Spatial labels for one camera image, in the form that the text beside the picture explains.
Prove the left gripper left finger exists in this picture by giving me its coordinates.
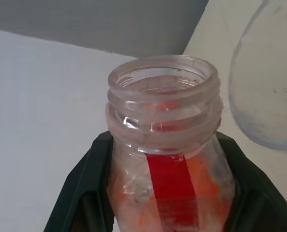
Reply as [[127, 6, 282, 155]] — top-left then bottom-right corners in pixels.
[[43, 132, 115, 232]]

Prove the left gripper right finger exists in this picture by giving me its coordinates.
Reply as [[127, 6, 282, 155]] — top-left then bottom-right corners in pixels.
[[215, 131, 287, 232]]

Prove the bottle with orange liquid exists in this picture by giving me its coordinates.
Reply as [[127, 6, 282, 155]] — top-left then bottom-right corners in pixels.
[[105, 54, 241, 232]]

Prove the grey partition panel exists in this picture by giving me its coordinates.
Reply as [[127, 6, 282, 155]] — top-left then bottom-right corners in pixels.
[[0, 0, 211, 56]]

